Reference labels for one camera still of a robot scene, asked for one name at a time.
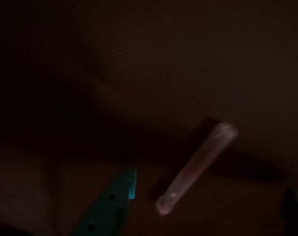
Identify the cyan gripper finger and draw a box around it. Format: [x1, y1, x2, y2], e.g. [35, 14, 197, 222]
[281, 187, 298, 236]
[70, 167, 138, 236]

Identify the clear plastic test tube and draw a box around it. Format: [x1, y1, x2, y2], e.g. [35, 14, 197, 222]
[154, 121, 239, 217]

